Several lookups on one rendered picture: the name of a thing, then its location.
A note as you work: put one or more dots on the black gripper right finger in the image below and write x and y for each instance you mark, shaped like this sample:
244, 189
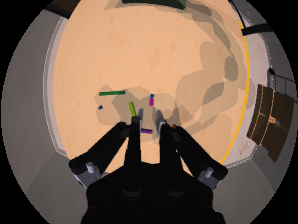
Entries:
201, 165

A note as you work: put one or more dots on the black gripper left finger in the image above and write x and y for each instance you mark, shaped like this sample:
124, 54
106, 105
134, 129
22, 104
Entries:
86, 166

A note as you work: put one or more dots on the purple rod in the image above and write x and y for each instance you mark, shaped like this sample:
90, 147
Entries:
146, 131

